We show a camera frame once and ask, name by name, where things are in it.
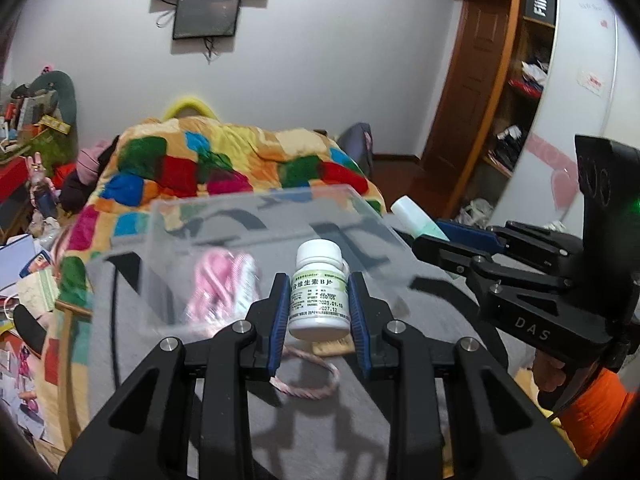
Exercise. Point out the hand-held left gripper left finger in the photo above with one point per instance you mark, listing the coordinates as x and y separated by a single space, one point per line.
280 320

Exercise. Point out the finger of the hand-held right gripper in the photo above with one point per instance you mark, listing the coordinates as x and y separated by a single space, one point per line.
467 234
525 315

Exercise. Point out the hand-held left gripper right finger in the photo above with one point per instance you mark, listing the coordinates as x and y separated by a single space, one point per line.
357 320

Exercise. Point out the white medicine bottle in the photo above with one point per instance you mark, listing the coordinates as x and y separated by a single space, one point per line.
318 295

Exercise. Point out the green white tube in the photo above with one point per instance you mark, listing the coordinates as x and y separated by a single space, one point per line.
415 217

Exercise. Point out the clear plastic box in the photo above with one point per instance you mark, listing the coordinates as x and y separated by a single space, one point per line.
225 240

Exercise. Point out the orange sleeved right forearm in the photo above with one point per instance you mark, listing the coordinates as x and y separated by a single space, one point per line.
602 415

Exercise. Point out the person's right hand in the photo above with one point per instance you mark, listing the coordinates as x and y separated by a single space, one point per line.
549 372

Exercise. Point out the small tan card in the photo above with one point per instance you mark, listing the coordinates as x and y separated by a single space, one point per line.
332 346

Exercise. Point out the grey printed mat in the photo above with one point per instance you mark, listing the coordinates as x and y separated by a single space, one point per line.
310 435

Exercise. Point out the wooden wardrobe shelves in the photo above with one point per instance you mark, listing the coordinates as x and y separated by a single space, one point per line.
520 110

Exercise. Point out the grey purple backpack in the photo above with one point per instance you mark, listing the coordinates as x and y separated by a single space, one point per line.
356 147

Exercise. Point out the brown wooden door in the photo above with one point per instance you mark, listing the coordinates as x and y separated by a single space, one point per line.
475 85

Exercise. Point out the white sliding wardrobe door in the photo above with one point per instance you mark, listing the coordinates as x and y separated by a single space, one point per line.
590 85

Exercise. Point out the colourful patchwork blanket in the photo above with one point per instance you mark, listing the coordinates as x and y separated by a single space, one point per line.
210 160

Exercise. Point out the yellow pillow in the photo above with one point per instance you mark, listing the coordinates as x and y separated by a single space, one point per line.
190 106

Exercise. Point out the black box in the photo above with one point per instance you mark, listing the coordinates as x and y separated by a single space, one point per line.
541 5

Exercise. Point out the pink knitted hat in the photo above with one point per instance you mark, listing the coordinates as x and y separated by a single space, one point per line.
90 162

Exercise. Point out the black chair seat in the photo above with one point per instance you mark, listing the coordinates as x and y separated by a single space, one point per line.
29 327

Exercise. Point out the red desk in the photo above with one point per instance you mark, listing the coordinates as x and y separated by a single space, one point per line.
12 185

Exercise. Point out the green plush toy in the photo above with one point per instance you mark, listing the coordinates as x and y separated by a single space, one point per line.
62 105

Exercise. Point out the small black wall screen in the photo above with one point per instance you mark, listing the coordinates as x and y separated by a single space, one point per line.
206 16

